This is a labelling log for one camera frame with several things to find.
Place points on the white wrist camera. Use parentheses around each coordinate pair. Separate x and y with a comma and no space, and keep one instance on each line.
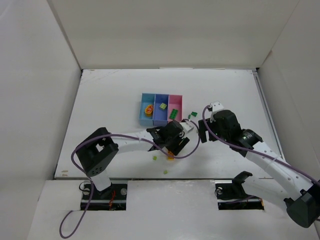
(187,126)
(214,107)

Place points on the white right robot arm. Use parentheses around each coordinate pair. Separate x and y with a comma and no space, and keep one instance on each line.
(295,191)

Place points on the yellow long 2x3 brick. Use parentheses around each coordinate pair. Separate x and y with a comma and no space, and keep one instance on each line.
(170,156)

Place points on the dark green curved brick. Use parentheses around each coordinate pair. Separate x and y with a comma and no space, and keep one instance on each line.
(194,113)

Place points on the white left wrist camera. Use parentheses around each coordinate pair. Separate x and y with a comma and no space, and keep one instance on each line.
(187,126)

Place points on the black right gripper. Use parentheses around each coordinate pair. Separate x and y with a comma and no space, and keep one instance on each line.
(204,129)

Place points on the dark green plate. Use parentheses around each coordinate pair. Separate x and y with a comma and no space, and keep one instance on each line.
(173,114)

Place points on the purple blue container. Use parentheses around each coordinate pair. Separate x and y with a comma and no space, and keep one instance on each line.
(160,117)

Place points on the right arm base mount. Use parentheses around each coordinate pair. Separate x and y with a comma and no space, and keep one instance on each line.
(231,195)

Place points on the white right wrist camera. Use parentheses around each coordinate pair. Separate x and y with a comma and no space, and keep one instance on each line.
(214,107)

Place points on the pink container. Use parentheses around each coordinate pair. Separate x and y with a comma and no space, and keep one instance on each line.
(175,102)

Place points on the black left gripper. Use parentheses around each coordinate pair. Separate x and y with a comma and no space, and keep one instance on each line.
(176,141)

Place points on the yellow butterfly round brick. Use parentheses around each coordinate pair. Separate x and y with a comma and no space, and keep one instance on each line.
(148,111)

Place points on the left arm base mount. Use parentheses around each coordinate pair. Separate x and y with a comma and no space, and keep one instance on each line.
(113,199)

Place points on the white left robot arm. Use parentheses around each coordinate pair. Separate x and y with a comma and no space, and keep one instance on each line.
(97,151)

